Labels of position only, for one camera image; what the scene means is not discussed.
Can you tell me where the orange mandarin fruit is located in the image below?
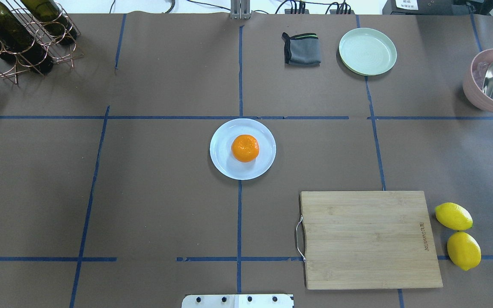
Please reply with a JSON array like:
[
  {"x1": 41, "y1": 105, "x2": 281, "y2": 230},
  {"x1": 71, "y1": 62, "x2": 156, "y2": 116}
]
[{"x1": 231, "y1": 134, "x2": 260, "y2": 163}]

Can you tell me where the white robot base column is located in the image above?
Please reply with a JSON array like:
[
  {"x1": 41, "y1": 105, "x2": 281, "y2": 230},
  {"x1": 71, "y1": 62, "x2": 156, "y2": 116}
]
[{"x1": 181, "y1": 293, "x2": 295, "y2": 308}]

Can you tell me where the light blue plate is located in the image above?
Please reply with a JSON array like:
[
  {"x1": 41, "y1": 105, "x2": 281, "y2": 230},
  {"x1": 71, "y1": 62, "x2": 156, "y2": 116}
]
[{"x1": 209, "y1": 118, "x2": 276, "y2": 180}]

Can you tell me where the light green plate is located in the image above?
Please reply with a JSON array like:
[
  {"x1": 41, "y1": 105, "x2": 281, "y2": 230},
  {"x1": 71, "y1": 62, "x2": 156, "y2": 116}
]
[{"x1": 338, "y1": 28, "x2": 398, "y2": 77}]

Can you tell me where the grey folded cloth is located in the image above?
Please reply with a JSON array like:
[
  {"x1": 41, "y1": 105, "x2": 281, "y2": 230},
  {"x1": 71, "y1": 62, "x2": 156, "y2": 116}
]
[{"x1": 282, "y1": 33, "x2": 322, "y2": 67}]

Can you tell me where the wooden cutting board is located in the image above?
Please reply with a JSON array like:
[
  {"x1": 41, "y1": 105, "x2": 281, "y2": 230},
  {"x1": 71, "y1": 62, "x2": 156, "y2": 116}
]
[{"x1": 299, "y1": 191, "x2": 443, "y2": 290}]

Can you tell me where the small electronics board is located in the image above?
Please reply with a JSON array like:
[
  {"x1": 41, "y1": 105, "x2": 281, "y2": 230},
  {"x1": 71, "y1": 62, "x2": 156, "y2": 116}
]
[
  {"x1": 274, "y1": 0, "x2": 309, "y2": 15},
  {"x1": 325, "y1": 0, "x2": 355, "y2": 15}
]

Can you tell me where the black computer box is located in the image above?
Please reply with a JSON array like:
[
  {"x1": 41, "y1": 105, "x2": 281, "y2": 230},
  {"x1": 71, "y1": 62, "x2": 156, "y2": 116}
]
[{"x1": 382, "y1": 0, "x2": 471, "y2": 15}]

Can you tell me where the yellow lemon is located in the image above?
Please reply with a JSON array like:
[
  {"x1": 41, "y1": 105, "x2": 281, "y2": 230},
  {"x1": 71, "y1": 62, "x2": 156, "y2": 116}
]
[
  {"x1": 434, "y1": 202, "x2": 474, "y2": 231},
  {"x1": 446, "y1": 231, "x2": 482, "y2": 271}
]

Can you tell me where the dark wine bottle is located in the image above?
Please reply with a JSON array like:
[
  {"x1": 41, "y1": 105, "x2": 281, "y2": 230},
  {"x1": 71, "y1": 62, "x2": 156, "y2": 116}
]
[
  {"x1": 0, "y1": 2, "x2": 53, "y2": 75},
  {"x1": 21, "y1": 0, "x2": 78, "y2": 46}
]

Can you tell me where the pink bowl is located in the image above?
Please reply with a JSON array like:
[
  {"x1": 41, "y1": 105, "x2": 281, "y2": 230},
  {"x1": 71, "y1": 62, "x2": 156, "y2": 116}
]
[{"x1": 463, "y1": 49, "x2": 493, "y2": 113}]

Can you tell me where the aluminium frame post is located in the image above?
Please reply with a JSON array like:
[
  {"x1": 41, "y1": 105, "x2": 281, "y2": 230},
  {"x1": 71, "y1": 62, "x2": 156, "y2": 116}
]
[{"x1": 230, "y1": 0, "x2": 252, "y2": 20}]

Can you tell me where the copper wire bottle rack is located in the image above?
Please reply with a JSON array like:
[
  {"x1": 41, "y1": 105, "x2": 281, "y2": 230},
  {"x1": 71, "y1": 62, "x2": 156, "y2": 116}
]
[{"x1": 0, "y1": 0, "x2": 85, "y2": 84}]

